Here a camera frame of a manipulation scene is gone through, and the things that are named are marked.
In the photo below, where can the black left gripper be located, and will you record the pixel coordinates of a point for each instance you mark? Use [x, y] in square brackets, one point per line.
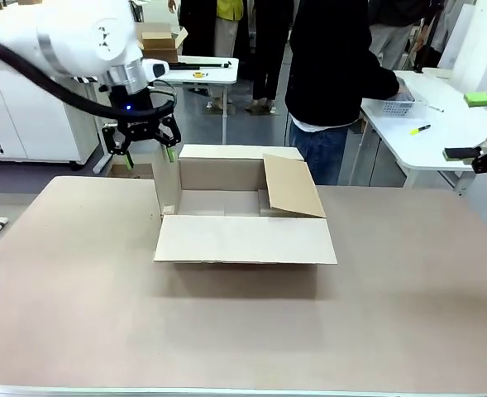
[133, 111]

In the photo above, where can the large brown cardboard box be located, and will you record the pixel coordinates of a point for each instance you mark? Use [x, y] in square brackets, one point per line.
[243, 244]

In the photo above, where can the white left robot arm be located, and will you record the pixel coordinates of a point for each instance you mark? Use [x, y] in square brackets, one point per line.
[69, 37]

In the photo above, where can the small brown cardboard box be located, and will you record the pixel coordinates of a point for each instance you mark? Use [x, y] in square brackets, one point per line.
[160, 45]

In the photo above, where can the white side table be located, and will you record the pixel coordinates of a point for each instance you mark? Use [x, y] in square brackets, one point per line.
[433, 136]

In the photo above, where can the white and black pen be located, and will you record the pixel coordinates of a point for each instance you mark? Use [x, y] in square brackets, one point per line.
[435, 109]

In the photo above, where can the yellow highlighter marker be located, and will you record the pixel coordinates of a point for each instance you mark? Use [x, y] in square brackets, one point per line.
[420, 130]

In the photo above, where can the yellow tape roll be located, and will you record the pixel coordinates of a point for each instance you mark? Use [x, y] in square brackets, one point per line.
[199, 75]

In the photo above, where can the black stand pole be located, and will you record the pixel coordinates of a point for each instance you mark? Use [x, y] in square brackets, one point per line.
[420, 69]

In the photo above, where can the white foam board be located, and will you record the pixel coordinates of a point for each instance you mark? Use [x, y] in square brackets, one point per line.
[474, 41]

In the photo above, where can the long black rod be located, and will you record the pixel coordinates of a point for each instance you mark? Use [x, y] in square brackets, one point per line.
[197, 65]

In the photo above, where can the white mesh plastic basket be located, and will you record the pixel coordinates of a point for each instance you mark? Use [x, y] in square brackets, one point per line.
[396, 108]

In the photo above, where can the bystander in black coat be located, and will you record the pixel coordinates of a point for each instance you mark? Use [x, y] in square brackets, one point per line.
[195, 25]

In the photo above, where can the white cabinet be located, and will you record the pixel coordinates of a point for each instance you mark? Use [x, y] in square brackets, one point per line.
[20, 124]

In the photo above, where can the bystander in grey trousers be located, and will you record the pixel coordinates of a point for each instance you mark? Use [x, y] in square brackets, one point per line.
[392, 37]

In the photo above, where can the bystander in black trousers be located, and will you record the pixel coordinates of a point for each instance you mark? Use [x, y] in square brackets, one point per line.
[268, 49]

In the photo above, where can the bystander in yellow top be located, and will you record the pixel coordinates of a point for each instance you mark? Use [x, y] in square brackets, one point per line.
[228, 10]

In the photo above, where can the person in black sweater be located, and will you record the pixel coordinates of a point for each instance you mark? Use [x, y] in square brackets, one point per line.
[330, 62]

